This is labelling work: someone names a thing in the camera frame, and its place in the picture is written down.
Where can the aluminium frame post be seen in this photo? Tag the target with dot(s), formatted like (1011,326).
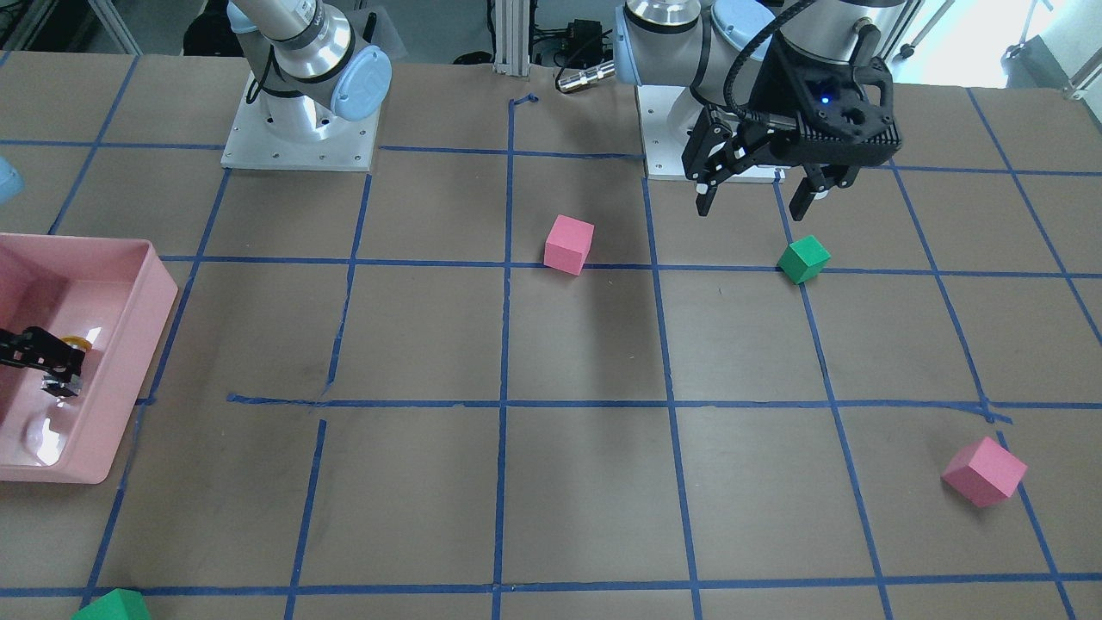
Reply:
(512,25)

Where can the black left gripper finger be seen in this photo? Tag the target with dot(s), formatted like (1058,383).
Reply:
(715,152)
(818,180)

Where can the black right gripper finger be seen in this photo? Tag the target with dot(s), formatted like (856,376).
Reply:
(35,348)

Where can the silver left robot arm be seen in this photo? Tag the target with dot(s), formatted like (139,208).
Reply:
(715,50)

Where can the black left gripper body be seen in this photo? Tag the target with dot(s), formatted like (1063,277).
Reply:
(785,88)

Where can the pink cube centre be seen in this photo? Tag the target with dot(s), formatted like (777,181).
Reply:
(568,245)

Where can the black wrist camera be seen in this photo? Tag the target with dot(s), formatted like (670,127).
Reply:
(848,115)

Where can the green cube near bin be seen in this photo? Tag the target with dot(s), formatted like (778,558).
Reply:
(118,604)

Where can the green cube far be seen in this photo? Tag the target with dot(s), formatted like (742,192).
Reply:
(804,259)

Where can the pink plastic bin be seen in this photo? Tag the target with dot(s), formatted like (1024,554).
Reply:
(82,317)

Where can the pink cube near edge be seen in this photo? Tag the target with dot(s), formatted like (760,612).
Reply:
(985,473)

